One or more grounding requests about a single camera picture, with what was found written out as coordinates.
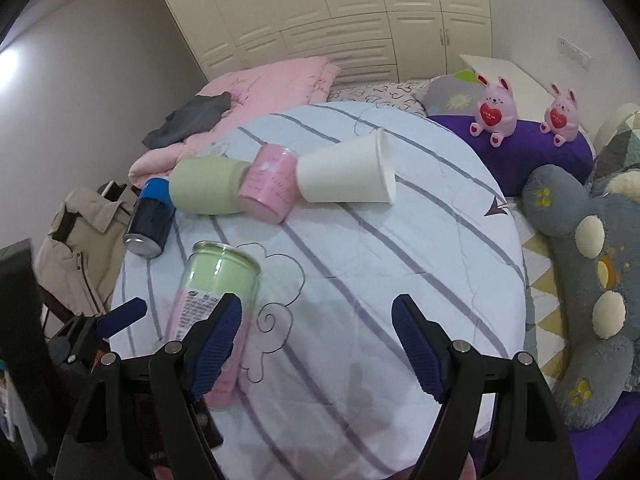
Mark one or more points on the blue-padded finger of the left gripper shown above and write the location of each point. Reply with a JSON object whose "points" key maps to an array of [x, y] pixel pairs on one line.
{"points": [[120, 318]]}

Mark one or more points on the striped white table cover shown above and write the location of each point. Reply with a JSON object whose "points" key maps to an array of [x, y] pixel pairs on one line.
{"points": [[325, 390]]}

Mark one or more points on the geometric patterned pillow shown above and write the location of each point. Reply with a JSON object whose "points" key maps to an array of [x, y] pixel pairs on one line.
{"points": [[617, 143]]}

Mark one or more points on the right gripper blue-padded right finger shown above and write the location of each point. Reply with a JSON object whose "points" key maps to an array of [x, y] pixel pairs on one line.
{"points": [[452, 372]]}

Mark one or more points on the pink bunny toy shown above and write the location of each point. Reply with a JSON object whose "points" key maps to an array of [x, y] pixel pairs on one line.
{"points": [[496, 111], [561, 118]]}

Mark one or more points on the cream wardrobe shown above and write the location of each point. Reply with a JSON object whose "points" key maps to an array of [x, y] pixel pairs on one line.
{"points": [[371, 40]]}

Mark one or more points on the grey plush toy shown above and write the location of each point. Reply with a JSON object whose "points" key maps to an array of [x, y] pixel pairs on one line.
{"points": [[594, 238]]}

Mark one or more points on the pale green cup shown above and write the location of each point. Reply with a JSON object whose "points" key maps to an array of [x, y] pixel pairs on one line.
{"points": [[208, 185]]}

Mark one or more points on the purple cushion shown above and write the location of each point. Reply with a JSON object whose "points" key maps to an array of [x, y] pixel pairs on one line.
{"points": [[520, 154]]}

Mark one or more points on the dark grey garment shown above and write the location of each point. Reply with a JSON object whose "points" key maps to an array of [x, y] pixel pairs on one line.
{"points": [[200, 114]]}

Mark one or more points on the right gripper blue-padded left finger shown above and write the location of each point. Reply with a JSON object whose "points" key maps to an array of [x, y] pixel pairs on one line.
{"points": [[181, 373]]}

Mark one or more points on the pink folded quilt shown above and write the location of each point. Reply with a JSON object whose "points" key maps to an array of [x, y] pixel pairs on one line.
{"points": [[256, 92]]}

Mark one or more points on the clear cup green pink liner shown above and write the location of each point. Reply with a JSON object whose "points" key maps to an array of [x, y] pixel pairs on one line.
{"points": [[212, 270]]}

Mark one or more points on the heart print bed sheet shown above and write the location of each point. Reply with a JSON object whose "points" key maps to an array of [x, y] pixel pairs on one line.
{"points": [[401, 95]]}

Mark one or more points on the white bedside board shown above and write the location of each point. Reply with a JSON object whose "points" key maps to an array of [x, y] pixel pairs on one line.
{"points": [[531, 99]]}

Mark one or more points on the beige jacket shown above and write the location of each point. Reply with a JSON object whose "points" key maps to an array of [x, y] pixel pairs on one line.
{"points": [[80, 258]]}

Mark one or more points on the white paper cup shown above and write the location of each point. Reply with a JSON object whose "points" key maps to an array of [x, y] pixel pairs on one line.
{"points": [[354, 171]]}

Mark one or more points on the right pink bunny toy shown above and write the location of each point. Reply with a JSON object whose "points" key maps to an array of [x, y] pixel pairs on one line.
{"points": [[561, 118]]}

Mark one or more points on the white wall socket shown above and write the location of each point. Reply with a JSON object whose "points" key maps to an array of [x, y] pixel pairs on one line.
{"points": [[573, 53]]}

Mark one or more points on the grey flower pillow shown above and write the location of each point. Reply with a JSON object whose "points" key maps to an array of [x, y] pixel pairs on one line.
{"points": [[453, 94]]}

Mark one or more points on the dark blue soda can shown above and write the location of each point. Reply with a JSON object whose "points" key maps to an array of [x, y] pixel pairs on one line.
{"points": [[150, 223]]}

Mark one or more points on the left pink bunny toy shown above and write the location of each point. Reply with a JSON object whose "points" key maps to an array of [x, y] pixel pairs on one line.
{"points": [[496, 111]]}

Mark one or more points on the pink paper cup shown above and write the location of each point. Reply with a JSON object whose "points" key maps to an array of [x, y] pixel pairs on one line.
{"points": [[269, 190]]}

